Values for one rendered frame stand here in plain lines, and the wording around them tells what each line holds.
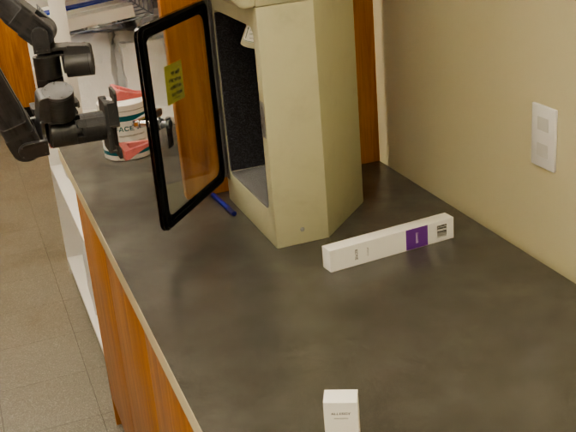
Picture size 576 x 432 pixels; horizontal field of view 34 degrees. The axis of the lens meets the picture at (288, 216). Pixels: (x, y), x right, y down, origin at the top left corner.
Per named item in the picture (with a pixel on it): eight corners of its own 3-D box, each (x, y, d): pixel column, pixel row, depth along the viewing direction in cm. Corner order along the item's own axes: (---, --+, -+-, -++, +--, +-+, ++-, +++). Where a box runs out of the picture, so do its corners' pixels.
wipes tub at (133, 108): (147, 142, 256) (140, 89, 251) (159, 155, 245) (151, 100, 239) (100, 151, 253) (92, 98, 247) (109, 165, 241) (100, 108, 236)
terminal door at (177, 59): (225, 180, 208) (205, -2, 193) (165, 234, 181) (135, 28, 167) (222, 180, 208) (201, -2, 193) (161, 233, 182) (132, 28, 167)
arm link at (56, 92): (9, 134, 180) (20, 161, 175) (2, 85, 172) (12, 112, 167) (70, 121, 184) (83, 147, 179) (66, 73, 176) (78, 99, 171)
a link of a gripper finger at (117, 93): (153, 85, 179) (105, 93, 176) (158, 121, 182) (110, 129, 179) (146, 78, 185) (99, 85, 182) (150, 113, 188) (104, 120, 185)
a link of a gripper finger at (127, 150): (158, 120, 182) (110, 128, 179) (162, 155, 184) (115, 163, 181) (150, 112, 188) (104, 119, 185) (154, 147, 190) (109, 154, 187)
